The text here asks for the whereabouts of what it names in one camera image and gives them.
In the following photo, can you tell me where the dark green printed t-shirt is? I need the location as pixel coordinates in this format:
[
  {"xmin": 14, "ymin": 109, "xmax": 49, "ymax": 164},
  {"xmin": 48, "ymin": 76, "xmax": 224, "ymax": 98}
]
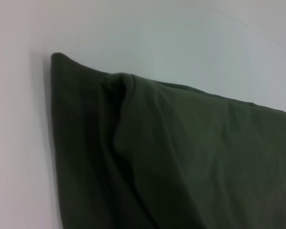
[{"xmin": 50, "ymin": 52, "xmax": 286, "ymax": 229}]

